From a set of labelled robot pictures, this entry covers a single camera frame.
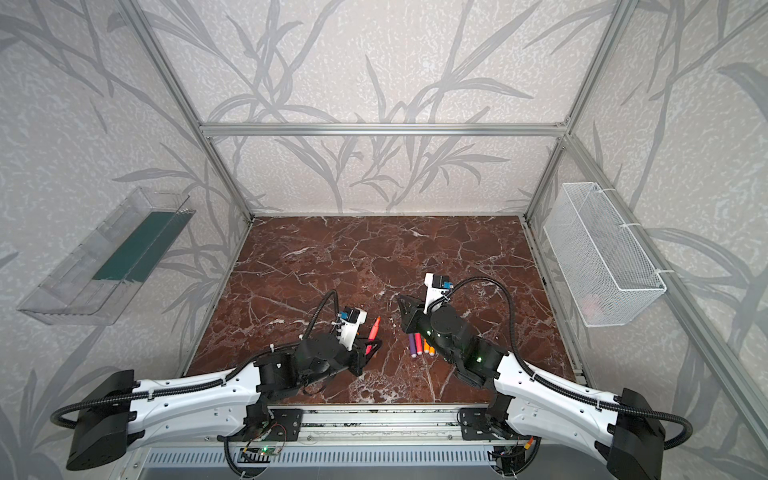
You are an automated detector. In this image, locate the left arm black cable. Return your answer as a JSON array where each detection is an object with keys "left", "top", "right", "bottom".
[{"left": 50, "top": 290, "right": 341, "bottom": 430}]

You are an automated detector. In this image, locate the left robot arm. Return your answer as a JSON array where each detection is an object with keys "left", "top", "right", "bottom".
[{"left": 50, "top": 333, "right": 382, "bottom": 471}]

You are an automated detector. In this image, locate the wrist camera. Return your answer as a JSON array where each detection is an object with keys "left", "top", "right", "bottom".
[
  {"left": 337, "top": 307, "right": 367, "bottom": 351},
  {"left": 424, "top": 273, "right": 453, "bottom": 314}
]

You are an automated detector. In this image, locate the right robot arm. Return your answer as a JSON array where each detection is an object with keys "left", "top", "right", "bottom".
[{"left": 398, "top": 295, "right": 692, "bottom": 479}]

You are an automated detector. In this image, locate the purple highlighter pen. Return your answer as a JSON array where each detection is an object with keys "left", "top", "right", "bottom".
[{"left": 407, "top": 333, "right": 418, "bottom": 358}]

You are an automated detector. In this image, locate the white wire mesh basket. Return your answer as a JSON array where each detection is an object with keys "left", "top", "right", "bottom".
[{"left": 544, "top": 182, "right": 667, "bottom": 328}]

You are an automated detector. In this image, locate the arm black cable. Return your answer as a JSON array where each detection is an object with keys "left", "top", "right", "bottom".
[
  {"left": 443, "top": 275, "right": 694, "bottom": 450},
  {"left": 50, "top": 290, "right": 341, "bottom": 430}
]

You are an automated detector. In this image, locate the green circuit board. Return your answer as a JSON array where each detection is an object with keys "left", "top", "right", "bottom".
[{"left": 237, "top": 446, "right": 281, "bottom": 465}]

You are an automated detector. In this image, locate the clear plastic wall bin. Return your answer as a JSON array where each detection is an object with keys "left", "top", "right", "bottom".
[{"left": 18, "top": 187, "right": 196, "bottom": 326}]

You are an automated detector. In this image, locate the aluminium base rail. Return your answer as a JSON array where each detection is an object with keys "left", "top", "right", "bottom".
[{"left": 122, "top": 403, "right": 634, "bottom": 448}]

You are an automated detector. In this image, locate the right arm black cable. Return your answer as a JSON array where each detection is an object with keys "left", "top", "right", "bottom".
[{"left": 443, "top": 275, "right": 694, "bottom": 450}]

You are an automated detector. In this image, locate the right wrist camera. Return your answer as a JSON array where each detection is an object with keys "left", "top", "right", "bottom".
[{"left": 424, "top": 273, "right": 453, "bottom": 314}]

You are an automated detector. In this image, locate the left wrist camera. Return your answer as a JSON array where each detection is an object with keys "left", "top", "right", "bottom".
[{"left": 337, "top": 307, "right": 367, "bottom": 351}]

